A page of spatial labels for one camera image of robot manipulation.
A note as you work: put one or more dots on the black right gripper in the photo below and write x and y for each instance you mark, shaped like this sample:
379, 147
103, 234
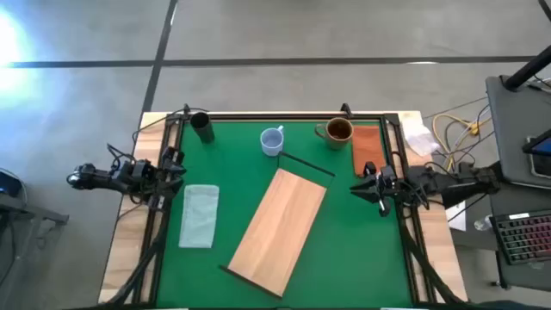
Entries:
389, 191

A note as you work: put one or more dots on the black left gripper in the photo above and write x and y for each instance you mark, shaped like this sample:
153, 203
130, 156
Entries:
157, 183

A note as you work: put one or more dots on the tall black tumbler cup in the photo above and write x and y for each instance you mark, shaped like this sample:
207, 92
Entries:
203, 127

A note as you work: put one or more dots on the tan patterned ceramic mug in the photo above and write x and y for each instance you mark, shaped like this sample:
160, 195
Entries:
338, 131

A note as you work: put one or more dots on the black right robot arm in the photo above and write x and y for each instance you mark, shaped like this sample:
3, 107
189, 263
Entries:
452, 183

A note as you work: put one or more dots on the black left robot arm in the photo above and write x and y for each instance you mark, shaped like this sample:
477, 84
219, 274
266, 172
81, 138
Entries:
99, 176

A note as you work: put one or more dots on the orange folded cloth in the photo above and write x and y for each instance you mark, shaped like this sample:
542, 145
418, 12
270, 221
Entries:
368, 148

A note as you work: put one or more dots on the pale green folded cloth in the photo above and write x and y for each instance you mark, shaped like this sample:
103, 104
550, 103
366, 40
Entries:
199, 215

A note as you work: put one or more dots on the green table mat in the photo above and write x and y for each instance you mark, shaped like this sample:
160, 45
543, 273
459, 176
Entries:
353, 249

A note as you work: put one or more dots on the white paper sheet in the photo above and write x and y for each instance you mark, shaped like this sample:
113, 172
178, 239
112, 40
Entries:
457, 219

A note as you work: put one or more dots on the small white mug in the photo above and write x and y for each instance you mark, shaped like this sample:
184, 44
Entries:
272, 141

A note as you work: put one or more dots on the clear water bottle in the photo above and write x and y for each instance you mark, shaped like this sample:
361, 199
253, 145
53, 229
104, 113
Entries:
483, 222

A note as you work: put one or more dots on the grey side desk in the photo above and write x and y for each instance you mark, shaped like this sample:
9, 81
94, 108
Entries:
512, 138

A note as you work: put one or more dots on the black backlit keyboard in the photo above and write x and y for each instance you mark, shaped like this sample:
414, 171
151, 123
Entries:
525, 237

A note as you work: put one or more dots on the black tablet device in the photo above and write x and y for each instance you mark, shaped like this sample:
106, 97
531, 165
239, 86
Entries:
540, 146

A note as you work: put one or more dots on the black pole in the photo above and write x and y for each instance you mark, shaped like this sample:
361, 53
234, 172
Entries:
527, 71

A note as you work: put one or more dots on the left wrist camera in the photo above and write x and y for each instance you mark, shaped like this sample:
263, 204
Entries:
174, 156

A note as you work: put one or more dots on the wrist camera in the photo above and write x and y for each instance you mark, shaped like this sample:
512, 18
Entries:
387, 173
174, 156

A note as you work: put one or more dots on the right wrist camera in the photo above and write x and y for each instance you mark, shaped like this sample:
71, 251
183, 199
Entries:
387, 173

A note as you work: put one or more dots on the black metal table frame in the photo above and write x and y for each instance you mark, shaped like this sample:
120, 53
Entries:
258, 116

